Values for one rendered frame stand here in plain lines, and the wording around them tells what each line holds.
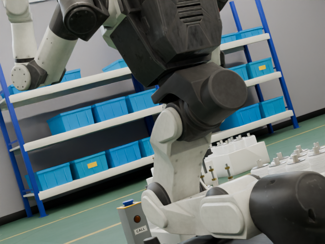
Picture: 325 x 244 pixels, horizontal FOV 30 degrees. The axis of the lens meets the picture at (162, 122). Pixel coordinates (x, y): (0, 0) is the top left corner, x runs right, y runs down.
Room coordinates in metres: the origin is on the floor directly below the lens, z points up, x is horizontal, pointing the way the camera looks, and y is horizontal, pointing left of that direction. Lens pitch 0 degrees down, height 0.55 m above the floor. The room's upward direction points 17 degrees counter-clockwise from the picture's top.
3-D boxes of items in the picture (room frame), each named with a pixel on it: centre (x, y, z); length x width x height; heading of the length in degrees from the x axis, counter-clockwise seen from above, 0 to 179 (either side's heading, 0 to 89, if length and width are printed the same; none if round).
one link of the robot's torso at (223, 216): (1.58, -0.15, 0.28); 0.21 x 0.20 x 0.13; 28
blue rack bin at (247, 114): (7.95, -0.97, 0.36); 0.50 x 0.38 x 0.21; 27
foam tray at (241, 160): (5.09, -0.49, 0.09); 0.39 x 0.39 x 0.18; 31
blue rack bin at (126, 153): (7.12, 0.62, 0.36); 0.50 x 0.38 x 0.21; 29
